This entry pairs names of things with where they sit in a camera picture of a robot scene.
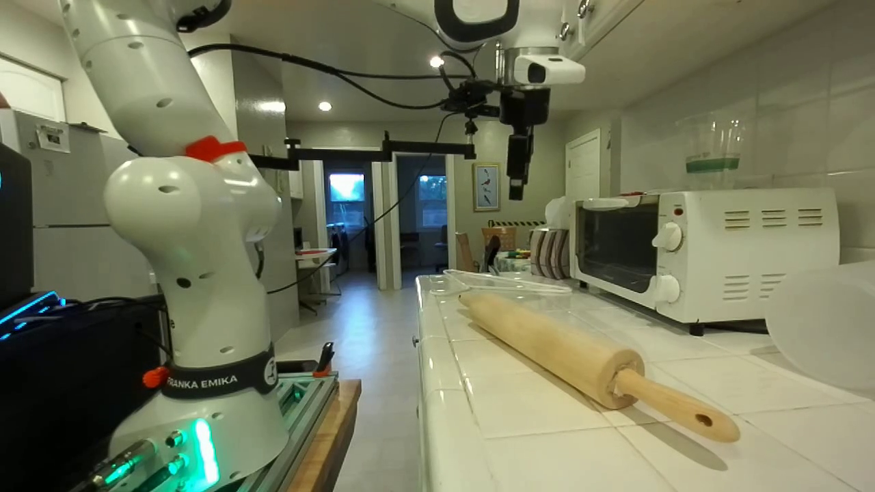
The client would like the white room door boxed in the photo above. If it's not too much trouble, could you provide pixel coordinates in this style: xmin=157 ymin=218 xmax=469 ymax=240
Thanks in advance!
xmin=565 ymin=129 xmax=603 ymax=203

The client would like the toaster oven door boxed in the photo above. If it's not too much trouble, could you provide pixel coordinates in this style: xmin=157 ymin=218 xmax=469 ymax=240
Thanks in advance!
xmin=572 ymin=197 xmax=669 ymax=302

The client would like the framed picture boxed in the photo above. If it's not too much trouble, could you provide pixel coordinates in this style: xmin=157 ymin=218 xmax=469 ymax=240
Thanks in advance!
xmin=472 ymin=162 xmax=502 ymax=213

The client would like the window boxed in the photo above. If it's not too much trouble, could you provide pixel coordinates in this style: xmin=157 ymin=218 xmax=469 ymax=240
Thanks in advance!
xmin=418 ymin=175 xmax=448 ymax=229
xmin=329 ymin=172 xmax=366 ymax=203

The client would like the stack of striped plates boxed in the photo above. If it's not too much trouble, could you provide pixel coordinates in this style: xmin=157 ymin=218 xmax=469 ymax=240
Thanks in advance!
xmin=529 ymin=227 xmax=572 ymax=280

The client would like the clear plastic measuring cup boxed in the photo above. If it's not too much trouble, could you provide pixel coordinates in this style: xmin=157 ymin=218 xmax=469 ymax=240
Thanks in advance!
xmin=676 ymin=112 xmax=748 ymax=193

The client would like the white toaster oven knob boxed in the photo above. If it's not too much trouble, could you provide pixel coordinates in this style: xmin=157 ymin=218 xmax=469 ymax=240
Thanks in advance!
xmin=652 ymin=221 xmax=684 ymax=253
xmin=652 ymin=274 xmax=682 ymax=305

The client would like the wooden rolling pin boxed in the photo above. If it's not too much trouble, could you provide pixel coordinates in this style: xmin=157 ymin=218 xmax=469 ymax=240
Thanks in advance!
xmin=459 ymin=292 xmax=742 ymax=444

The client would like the white folding table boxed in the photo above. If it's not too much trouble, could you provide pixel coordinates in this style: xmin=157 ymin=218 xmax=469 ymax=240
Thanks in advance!
xmin=295 ymin=247 xmax=340 ymax=303

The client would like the white toaster oven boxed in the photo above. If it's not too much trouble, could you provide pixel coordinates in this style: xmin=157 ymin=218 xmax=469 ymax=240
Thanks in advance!
xmin=569 ymin=187 xmax=841 ymax=336

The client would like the translucent plastic bowl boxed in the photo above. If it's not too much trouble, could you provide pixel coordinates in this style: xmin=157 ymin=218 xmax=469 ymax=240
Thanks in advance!
xmin=764 ymin=259 xmax=875 ymax=392

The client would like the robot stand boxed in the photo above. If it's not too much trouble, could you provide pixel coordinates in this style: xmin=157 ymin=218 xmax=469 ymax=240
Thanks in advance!
xmin=226 ymin=372 xmax=362 ymax=492

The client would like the grey refrigerator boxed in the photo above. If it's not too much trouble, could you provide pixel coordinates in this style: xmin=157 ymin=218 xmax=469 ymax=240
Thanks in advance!
xmin=0 ymin=108 xmax=155 ymax=303

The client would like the black monitor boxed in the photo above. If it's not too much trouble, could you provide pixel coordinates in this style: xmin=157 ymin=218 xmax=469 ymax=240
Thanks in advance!
xmin=0 ymin=142 xmax=34 ymax=310

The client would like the black computer case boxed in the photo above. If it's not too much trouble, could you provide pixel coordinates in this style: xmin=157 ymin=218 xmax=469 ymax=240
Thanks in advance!
xmin=0 ymin=292 xmax=166 ymax=492

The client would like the white wall cabinet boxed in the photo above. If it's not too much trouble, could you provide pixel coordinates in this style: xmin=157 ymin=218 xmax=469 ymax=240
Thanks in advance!
xmin=556 ymin=0 xmax=645 ymax=63

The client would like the black cable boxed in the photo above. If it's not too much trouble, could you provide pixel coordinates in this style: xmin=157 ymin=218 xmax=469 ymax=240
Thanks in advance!
xmin=266 ymin=113 xmax=456 ymax=297

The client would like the camera on mount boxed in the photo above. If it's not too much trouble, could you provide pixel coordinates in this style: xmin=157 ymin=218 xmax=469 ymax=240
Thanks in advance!
xmin=249 ymin=79 xmax=500 ymax=172

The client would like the red handled clamp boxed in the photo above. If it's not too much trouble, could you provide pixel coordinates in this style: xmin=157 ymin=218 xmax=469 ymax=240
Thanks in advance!
xmin=312 ymin=341 xmax=336 ymax=379

